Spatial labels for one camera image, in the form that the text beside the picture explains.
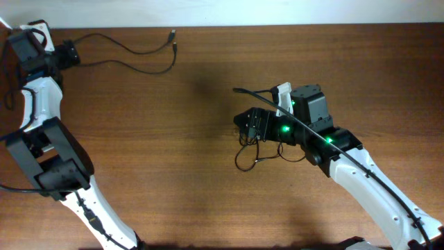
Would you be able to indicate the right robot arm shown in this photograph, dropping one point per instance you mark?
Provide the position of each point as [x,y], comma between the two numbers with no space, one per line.
[300,117]

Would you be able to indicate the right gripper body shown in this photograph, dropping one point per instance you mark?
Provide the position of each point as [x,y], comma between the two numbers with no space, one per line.
[272,130]

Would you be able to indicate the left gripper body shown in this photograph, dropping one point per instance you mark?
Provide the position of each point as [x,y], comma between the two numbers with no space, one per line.
[62,59]

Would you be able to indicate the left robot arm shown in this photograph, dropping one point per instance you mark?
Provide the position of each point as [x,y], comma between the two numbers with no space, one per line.
[53,161]

